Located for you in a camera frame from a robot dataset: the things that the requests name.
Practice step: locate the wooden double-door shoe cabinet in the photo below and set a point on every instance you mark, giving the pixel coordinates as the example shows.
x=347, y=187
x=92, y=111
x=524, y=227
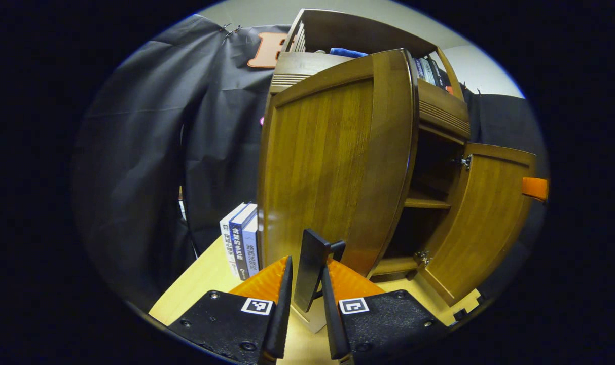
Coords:
x=358, y=33

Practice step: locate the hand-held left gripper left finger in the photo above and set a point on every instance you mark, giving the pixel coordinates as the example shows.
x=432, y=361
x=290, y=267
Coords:
x=282, y=324

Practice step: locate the light blue spine book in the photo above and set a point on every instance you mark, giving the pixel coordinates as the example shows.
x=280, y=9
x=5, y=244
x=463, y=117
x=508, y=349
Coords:
x=424, y=71

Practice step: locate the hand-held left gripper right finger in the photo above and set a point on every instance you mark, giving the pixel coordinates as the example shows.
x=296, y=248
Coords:
x=332, y=329

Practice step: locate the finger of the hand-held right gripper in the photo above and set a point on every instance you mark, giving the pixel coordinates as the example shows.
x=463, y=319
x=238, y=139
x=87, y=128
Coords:
x=535, y=188

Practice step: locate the dark blue spine book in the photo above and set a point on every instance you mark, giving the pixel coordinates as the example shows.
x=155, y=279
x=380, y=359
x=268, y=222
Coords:
x=240, y=243

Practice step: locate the pale blue cover book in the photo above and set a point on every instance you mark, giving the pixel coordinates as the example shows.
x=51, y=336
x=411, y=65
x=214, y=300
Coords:
x=251, y=243

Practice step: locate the wooden shoe cabinet door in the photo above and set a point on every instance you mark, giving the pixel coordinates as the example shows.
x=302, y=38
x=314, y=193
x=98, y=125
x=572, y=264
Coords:
x=479, y=223
x=327, y=162

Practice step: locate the blue rolled towel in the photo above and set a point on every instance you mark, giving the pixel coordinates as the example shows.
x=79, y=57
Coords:
x=348, y=52

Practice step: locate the black backdrop cloth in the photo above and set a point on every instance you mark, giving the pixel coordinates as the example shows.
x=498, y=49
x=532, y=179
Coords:
x=135, y=152

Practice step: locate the white spine book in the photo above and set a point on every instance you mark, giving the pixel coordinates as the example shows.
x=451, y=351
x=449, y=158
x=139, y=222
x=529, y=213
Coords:
x=228, y=238

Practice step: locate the black binder clip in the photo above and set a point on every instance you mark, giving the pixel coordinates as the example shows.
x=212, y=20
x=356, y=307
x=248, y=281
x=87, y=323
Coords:
x=226, y=28
x=236, y=30

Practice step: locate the black spine book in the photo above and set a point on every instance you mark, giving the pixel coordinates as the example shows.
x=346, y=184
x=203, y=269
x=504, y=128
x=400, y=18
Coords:
x=440, y=73

